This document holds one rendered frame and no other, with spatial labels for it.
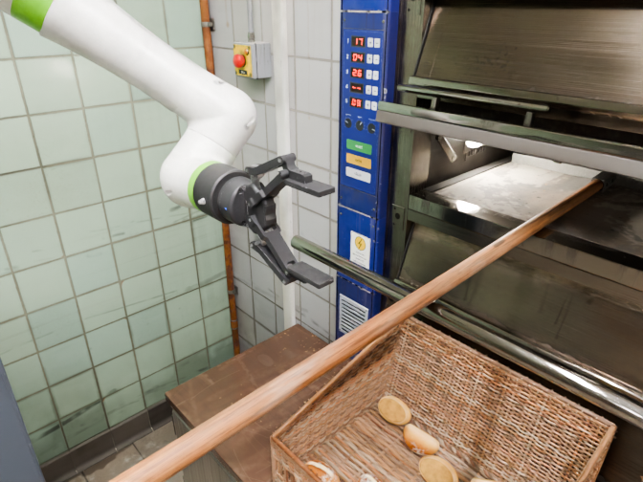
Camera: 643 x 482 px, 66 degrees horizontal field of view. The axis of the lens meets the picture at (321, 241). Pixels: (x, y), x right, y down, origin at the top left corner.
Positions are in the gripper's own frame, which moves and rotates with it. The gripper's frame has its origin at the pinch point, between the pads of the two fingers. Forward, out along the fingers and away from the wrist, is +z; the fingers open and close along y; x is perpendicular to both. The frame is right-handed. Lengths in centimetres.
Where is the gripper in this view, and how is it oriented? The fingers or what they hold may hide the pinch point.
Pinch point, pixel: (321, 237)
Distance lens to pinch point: 67.1
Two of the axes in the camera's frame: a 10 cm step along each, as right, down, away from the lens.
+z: 6.8, 3.2, -6.6
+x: -7.3, 3.0, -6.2
